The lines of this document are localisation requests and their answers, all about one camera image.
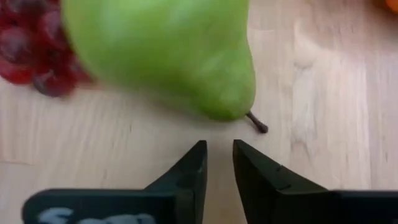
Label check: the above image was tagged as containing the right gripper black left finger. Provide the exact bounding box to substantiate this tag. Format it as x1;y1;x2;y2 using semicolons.
23;140;208;224

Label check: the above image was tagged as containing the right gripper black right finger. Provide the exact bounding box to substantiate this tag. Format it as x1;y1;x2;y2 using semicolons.
233;139;398;224

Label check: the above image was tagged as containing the green pear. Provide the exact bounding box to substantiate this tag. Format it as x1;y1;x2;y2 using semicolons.
60;0;269;134

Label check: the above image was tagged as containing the red grape bunch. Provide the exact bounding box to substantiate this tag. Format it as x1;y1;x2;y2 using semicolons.
0;0;93;98

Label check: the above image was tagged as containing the small orange clementine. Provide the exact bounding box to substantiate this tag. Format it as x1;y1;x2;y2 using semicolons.
374;0;398;13

